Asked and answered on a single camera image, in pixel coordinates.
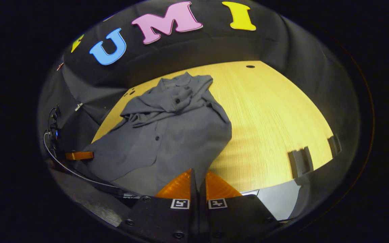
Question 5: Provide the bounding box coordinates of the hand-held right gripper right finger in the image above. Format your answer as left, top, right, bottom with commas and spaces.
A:
200, 170, 281, 242

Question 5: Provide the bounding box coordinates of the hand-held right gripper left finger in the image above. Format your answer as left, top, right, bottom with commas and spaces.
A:
119, 168, 198, 243

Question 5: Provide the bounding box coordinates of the grey button shirt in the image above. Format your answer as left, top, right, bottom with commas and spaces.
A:
85, 72, 233, 196

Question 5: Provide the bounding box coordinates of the black backdrop cloth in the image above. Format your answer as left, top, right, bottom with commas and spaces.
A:
37, 0, 360, 220

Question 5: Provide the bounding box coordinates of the grey table edge bracket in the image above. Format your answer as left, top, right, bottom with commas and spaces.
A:
327, 134, 342, 158
288, 146, 314, 179

